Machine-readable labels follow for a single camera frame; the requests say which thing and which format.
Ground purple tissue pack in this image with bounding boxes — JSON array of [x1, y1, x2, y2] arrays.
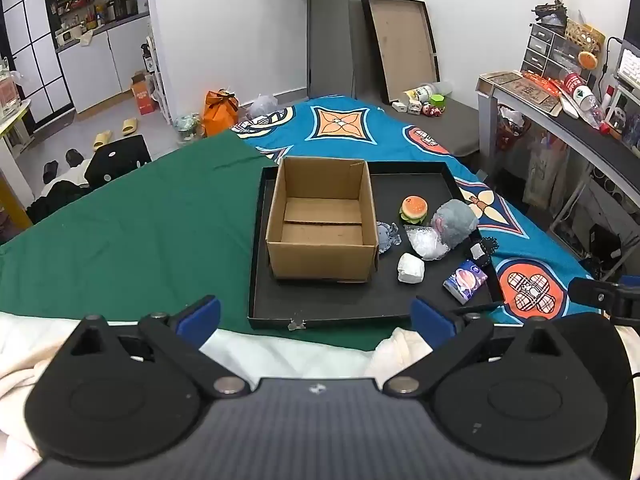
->
[[442, 259, 488, 306]]

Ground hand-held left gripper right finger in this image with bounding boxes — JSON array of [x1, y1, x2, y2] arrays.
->
[[385, 296, 566, 396]]

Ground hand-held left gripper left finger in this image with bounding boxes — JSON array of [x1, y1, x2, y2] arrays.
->
[[67, 296, 251, 397]]

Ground small blue lace toy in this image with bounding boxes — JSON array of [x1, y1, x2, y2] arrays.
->
[[376, 221, 402, 254]]

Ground brown cardboard box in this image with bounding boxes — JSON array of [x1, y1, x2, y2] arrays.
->
[[265, 156, 379, 283]]

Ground blue patterned blanket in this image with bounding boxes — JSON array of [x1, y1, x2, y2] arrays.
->
[[230, 94, 601, 323]]

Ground woven bamboo basket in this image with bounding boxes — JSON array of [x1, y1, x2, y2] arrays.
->
[[565, 20, 606, 53]]

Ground clear plastic bag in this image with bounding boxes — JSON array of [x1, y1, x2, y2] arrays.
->
[[404, 224, 448, 261]]

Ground yellow table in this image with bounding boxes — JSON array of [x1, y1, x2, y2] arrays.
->
[[0, 100, 36, 231]]

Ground green patterned bag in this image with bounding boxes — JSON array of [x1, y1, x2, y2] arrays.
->
[[172, 112, 206, 143]]

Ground white plastic bag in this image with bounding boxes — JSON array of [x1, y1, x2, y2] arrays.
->
[[247, 92, 278, 120]]

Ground grey folding mattress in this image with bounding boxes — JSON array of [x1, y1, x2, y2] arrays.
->
[[348, 0, 481, 157]]

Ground grey door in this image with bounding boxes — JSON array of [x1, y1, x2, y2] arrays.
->
[[305, 0, 413, 98]]

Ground brown patterned board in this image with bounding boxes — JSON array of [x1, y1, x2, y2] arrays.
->
[[477, 71, 563, 113]]

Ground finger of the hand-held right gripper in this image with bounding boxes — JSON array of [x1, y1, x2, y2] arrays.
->
[[568, 277, 623, 311]]

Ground black monitor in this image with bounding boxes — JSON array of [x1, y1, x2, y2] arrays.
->
[[622, 0, 640, 48]]

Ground cream tote bag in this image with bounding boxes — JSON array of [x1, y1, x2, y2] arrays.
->
[[522, 135, 576, 206]]

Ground grey-blue fluffy plush toy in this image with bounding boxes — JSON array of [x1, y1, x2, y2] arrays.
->
[[431, 199, 480, 250]]

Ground black and white clothes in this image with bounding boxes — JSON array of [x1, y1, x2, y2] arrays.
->
[[27, 165, 93, 223]]

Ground burger plush toy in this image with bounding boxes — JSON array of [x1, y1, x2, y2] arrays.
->
[[399, 195, 429, 226]]

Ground black lace item with tag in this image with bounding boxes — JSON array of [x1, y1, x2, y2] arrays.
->
[[469, 236, 498, 267]]

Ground orange bag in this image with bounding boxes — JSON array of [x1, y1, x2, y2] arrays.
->
[[202, 89, 240, 137]]

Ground white fleece blanket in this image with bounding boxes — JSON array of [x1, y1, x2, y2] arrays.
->
[[0, 310, 640, 471]]

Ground green cloth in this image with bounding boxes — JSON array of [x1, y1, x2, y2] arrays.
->
[[0, 132, 381, 351]]

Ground black framed sliding door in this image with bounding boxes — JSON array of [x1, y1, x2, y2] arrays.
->
[[0, 0, 76, 121]]

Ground white narrow rack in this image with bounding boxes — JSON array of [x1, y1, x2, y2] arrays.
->
[[145, 22, 173, 126]]

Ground plastic bottle with red label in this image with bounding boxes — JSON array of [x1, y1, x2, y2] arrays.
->
[[562, 72, 608, 128]]

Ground clear plastic container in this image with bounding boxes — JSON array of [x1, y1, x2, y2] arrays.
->
[[0, 70, 26, 106]]

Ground grey drawer organizer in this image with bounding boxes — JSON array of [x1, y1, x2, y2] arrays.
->
[[521, 22, 598, 81]]

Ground white keyboard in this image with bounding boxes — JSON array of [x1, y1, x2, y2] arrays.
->
[[615, 42, 640, 83]]

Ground panda figurine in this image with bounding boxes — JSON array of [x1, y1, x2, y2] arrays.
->
[[605, 92, 632, 136]]

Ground black shallow tray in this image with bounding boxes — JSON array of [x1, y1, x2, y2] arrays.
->
[[247, 160, 506, 331]]

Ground white kitchen cabinet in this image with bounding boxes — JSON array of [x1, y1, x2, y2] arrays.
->
[[55, 15, 153, 113]]

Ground white bundle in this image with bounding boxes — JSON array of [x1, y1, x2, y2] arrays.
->
[[397, 252, 426, 285]]

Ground dark model figure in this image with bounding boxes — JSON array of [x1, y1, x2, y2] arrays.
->
[[532, 2, 568, 26]]

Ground black tray lid brown inside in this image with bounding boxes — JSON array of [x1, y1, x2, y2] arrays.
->
[[361, 0, 441, 103]]

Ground red basket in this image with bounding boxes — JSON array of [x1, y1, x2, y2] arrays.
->
[[495, 105, 526, 151]]

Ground orange cardboard box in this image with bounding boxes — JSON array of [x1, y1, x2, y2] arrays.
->
[[131, 71, 157, 116]]

